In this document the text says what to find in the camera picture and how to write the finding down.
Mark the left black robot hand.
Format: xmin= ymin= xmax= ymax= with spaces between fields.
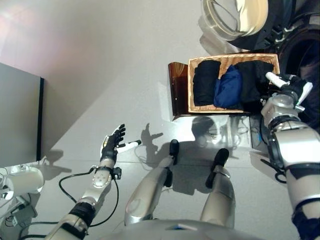
xmin=100 ymin=123 xmax=142 ymax=161

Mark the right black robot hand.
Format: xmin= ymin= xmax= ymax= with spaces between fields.
xmin=264 ymin=71 xmax=314 ymax=111

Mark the large black garment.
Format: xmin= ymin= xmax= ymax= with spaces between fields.
xmin=236 ymin=60 xmax=275 ymax=111

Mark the navy blue garment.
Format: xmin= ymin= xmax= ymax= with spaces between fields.
xmin=213 ymin=65 xmax=244 ymax=109

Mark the washing machine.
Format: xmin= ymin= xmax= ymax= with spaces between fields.
xmin=254 ymin=0 xmax=320 ymax=121

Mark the left silver robot leg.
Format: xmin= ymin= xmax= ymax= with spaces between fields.
xmin=124 ymin=139 xmax=180 ymax=227

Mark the silver robot leg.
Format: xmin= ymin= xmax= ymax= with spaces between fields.
xmin=124 ymin=139 xmax=180 ymax=227
xmin=199 ymin=148 xmax=237 ymax=230

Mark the wicker laundry basket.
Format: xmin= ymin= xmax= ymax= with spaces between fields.
xmin=187 ymin=53 xmax=280 ymax=115

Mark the black rolled garment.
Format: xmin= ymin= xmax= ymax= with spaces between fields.
xmin=192 ymin=59 xmax=222 ymax=107

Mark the white cylindrical device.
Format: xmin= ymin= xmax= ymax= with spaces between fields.
xmin=4 ymin=166 xmax=45 ymax=195

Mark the round glass washer door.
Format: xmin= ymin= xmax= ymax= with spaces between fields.
xmin=199 ymin=0 xmax=278 ymax=52

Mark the grey cabinet with black edge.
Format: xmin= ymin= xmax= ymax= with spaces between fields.
xmin=0 ymin=62 xmax=45 ymax=168

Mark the grey robot torso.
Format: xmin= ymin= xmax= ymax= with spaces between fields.
xmin=109 ymin=219 xmax=251 ymax=240

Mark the right silver robot leg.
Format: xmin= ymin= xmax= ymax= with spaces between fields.
xmin=199 ymin=148 xmax=237 ymax=230

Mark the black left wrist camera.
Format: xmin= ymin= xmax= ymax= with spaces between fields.
xmin=112 ymin=166 xmax=123 ymax=180

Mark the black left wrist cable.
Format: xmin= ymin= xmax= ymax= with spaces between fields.
xmin=58 ymin=167 xmax=120 ymax=227

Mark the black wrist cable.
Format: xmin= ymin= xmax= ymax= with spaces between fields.
xmin=58 ymin=167 xmax=120 ymax=227
xmin=258 ymin=114 xmax=288 ymax=185

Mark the thin blue cable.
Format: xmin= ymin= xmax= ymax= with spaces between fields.
xmin=251 ymin=126 xmax=266 ymax=148

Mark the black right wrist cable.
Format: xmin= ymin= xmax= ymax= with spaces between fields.
xmin=258 ymin=114 xmax=288 ymax=185

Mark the grey equipment with cables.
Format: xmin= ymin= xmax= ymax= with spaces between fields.
xmin=0 ymin=192 xmax=38 ymax=240

